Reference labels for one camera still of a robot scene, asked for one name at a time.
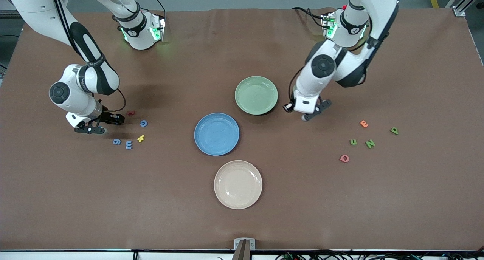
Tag green plate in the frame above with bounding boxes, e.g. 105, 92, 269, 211
235, 76, 278, 115

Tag blue plate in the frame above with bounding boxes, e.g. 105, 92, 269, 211
194, 113, 240, 156

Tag brown table cover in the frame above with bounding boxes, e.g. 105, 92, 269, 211
0, 8, 484, 251

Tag beige plate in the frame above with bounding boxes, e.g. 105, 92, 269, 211
214, 160, 263, 210

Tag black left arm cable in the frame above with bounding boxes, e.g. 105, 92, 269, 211
288, 0, 407, 106

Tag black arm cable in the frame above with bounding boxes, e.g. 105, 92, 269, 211
49, 0, 127, 114
288, 0, 407, 106

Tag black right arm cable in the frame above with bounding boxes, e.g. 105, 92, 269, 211
49, 0, 127, 114

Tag black left base cables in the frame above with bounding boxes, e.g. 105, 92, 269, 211
291, 6, 326, 28

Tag black right base cable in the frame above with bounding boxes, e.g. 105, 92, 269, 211
147, 0, 167, 15

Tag grey metal mount bracket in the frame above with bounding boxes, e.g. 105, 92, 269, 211
231, 237, 256, 260

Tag black cable bundle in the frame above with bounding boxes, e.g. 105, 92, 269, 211
275, 249, 484, 260

